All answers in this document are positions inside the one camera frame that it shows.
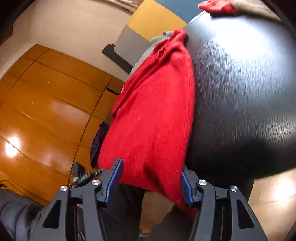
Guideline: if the grey yellow blue sofa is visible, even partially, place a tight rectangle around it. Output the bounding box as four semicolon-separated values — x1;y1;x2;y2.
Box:
102;0;201;75

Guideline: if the red ribbed knit sweater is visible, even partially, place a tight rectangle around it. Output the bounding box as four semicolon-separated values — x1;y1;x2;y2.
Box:
98;28;197;218

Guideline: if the person's left forearm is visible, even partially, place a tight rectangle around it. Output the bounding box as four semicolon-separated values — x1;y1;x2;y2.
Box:
0;183;47;241

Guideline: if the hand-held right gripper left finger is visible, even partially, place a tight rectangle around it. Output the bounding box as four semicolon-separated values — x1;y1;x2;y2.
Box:
30;158;124;241

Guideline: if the cream knitted blanket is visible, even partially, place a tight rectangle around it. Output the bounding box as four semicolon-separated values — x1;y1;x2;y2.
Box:
231;0;282;22

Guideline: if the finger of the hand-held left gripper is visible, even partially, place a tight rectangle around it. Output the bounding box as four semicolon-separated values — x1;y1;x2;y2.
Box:
89;169;105;178

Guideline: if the light grey garment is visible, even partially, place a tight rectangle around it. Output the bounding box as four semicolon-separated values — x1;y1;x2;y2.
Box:
128;31;176;77

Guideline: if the dark purple leopard-trim garment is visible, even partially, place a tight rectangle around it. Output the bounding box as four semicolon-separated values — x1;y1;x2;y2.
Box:
90;122;109;168

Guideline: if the wooden wardrobe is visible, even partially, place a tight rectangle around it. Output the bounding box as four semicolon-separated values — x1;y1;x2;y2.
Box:
0;44;126;207

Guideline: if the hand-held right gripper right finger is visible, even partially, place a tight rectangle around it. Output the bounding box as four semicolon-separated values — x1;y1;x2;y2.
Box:
181;167;269;241

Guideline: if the red fuzzy sweater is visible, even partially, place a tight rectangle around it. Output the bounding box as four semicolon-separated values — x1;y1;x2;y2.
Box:
198;0;240;14

